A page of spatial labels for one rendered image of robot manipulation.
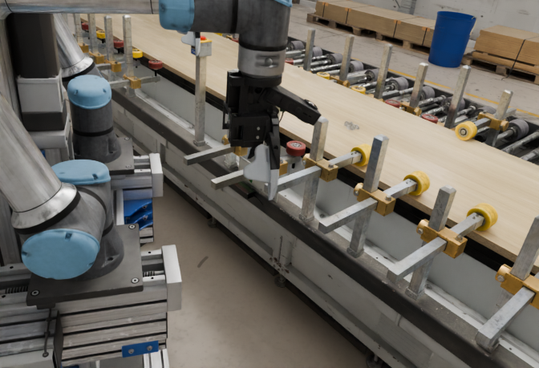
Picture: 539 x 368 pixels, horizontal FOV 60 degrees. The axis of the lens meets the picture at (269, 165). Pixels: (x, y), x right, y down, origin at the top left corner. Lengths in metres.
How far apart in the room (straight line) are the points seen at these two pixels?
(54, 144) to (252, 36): 0.62
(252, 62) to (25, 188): 0.41
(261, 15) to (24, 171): 0.44
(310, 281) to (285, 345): 0.32
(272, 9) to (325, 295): 1.79
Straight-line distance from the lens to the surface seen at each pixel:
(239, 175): 1.76
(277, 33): 0.71
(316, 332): 2.38
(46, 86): 1.15
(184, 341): 2.29
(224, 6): 0.69
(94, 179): 0.96
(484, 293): 1.75
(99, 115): 1.42
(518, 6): 8.74
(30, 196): 0.83
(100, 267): 1.05
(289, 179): 1.56
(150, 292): 1.11
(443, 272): 1.79
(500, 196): 1.92
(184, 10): 0.69
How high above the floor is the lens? 1.74
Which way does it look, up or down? 29 degrees down
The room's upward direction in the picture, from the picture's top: 6 degrees clockwise
